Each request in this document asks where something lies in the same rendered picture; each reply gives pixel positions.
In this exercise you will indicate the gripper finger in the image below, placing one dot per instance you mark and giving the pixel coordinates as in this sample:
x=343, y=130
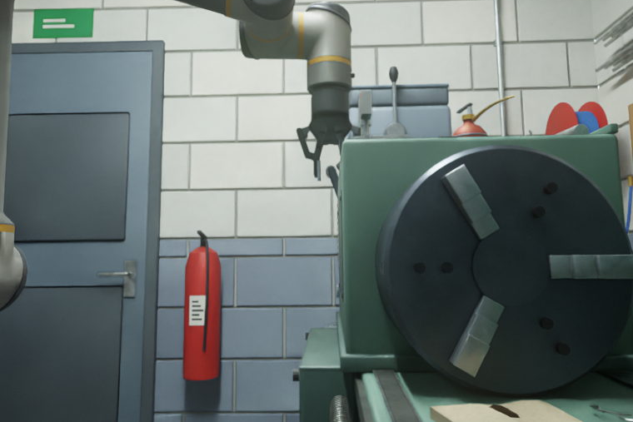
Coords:
x=347, y=133
x=309, y=142

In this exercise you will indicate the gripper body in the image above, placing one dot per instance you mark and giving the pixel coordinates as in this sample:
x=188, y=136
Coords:
x=330, y=110

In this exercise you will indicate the dark lathe lever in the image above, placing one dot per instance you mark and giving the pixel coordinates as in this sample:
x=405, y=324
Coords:
x=333, y=179

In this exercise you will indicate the green lathe body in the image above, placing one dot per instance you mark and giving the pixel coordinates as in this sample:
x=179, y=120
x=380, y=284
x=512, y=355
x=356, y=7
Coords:
x=361, y=244

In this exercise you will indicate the grey chuck jaw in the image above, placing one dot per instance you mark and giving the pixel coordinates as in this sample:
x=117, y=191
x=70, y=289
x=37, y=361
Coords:
x=472, y=202
x=477, y=335
x=588, y=266

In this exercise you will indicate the dark round chuck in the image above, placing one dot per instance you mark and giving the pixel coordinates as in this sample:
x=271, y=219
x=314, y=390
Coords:
x=519, y=264

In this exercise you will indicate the grey metal rod rack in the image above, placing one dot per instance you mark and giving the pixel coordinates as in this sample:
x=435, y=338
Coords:
x=615, y=34

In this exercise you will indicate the blue grey box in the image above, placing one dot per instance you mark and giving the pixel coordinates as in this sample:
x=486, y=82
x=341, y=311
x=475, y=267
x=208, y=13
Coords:
x=425, y=110

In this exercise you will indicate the red oil can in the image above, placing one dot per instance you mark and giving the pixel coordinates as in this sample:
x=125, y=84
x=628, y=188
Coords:
x=469, y=128

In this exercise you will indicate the grey conduit pipe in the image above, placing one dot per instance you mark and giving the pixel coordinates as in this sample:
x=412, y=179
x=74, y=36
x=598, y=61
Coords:
x=498, y=36

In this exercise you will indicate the blue grey door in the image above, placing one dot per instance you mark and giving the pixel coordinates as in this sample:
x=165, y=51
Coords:
x=99, y=170

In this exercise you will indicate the red fire extinguisher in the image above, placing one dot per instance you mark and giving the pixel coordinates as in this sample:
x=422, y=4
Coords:
x=198, y=333

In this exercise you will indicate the grey lead screw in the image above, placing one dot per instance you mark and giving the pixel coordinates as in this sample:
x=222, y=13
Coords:
x=339, y=409

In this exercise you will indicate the wooden board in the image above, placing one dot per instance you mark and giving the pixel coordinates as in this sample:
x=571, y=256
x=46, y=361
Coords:
x=465, y=413

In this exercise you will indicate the silver metal tool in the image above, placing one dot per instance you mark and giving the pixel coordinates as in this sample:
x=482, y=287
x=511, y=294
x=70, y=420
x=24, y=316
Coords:
x=611, y=409

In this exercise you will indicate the small grey switch lever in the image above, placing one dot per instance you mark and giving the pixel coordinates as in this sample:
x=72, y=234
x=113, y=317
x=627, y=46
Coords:
x=365, y=104

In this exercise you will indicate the green wall sign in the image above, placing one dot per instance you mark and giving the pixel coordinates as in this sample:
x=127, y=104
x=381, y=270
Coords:
x=74, y=23

